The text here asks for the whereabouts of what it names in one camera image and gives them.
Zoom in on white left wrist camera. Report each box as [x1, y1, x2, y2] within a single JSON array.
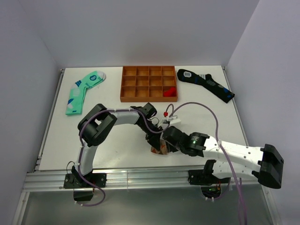
[[162, 111, 170, 125]]

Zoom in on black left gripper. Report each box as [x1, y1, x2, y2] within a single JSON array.
[[138, 120, 163, 152]]

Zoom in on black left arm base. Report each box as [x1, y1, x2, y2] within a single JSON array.
[[63, 172, 107, 202]]

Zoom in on red rolled sock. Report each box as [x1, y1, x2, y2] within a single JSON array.
[[163, 87, 177, 97]]

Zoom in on mint green sock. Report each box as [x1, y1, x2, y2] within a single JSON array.
[[65, 71, 106, 116]]

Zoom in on brown argyle sock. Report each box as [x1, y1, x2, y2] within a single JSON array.
[[150, 139, 172, 156]]

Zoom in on aluminium frame rail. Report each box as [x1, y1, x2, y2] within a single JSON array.
[[22, 164, 269, 190]]

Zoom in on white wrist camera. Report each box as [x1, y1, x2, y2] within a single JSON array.
[[167, 115, 181, 126], [162, 111, 170, 125]]

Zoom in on orange compartment tray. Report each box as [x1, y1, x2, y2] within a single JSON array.
[[120, 66, 178, 103]]

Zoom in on black blue sock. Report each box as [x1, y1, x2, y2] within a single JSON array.
[[177, 69, 235, 103]]

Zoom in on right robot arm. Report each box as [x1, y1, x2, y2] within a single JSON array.
[[162, 127, 284, 189]]

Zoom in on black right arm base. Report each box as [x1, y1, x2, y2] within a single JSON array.
[[187, 170, 231, 202]]

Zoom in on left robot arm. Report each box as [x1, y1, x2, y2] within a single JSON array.
[[74, 103, 163, 187]]

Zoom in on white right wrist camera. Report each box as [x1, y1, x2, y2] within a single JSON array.
[[167, 115, 181, 126]]

